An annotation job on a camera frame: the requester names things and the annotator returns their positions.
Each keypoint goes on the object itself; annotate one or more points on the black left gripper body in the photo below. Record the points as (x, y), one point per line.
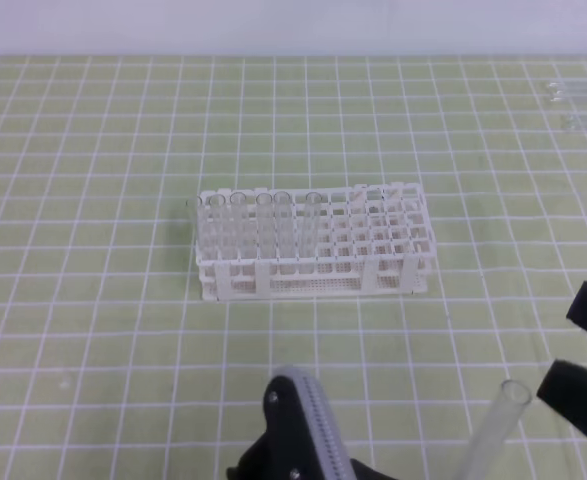
(302, 439)

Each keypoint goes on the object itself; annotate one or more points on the white plastic test tube rack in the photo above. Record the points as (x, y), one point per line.
(372, 240)

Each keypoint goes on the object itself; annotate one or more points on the green grid tablecloth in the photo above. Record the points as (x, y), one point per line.
(111, 364)

